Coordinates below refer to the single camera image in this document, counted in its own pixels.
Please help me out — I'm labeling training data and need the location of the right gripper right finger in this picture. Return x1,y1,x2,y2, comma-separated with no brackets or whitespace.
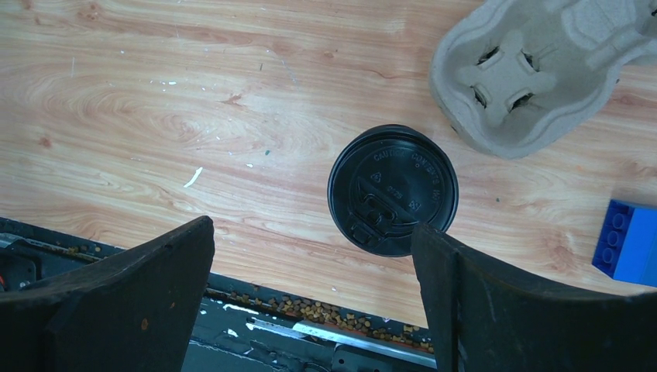
411,224,656,371

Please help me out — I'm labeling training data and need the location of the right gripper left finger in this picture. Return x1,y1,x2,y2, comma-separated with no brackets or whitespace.
1,216,215,371

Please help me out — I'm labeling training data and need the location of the black coffee cup lid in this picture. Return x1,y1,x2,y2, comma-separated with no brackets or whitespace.
327,124,459,257

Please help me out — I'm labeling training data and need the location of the blue toy brick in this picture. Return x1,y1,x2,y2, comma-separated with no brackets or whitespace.
592,199,656,287

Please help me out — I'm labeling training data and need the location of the cardboard cup carrier tray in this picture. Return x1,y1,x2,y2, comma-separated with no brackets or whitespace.
429,0,656,159

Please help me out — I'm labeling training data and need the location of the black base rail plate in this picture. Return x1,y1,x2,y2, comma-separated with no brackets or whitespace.
1,218,436,371

